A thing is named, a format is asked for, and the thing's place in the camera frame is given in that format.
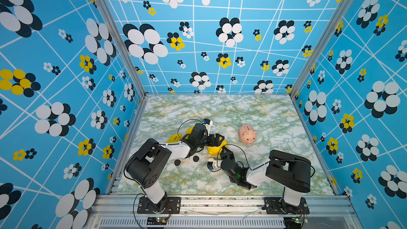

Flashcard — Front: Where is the yellow piggy bank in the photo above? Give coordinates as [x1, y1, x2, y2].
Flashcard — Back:
[185, 126, 194, 135]
[166, 134, 183, 144]
[207, 141, 228, 156]

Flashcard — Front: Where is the yellow piggy bank back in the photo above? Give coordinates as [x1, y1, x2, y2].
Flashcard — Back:
[207, 141, 228, 156]

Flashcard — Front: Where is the aluminium corner post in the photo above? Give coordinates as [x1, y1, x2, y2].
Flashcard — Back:
[96, 0, 146, 100]
[290, 0, 354, 101]

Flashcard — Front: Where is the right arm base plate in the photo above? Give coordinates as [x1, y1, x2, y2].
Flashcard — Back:
[262, 197, 309, 215]

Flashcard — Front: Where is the right aluminium corner post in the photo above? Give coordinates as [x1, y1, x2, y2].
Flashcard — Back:
[290, 0, 354, 101]

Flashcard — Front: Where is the pink piggy bank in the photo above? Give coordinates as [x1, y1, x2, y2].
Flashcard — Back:
[238, 124, 257, 145]

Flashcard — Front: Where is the left aluminium corner post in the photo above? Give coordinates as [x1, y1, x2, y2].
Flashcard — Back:
[96, 0, 146, 100]

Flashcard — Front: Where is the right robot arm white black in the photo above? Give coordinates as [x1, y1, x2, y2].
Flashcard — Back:
[220, 148, 315, 215]

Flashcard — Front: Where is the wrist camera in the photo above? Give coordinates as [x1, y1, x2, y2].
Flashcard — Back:
[202, 118, 213, 136]
[207, 159, 221, 172]

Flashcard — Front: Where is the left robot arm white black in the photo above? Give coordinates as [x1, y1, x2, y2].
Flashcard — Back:
[124, 122, 225, 213]

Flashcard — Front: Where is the yellow piggy bank front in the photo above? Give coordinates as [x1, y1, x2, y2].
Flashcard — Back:
[166, 134, 183, 144]

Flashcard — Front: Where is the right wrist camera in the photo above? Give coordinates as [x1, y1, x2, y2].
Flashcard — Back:
[207, 159, 221, 172]

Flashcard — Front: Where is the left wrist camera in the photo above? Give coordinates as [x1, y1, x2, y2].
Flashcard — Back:
[202, 118, 213, 136]

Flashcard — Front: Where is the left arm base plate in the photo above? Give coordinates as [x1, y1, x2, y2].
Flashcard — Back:
[137, 197, 181, 214]

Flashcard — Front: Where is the aluminium front rail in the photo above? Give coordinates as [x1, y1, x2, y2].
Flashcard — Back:
[86, 195, 362, 229]

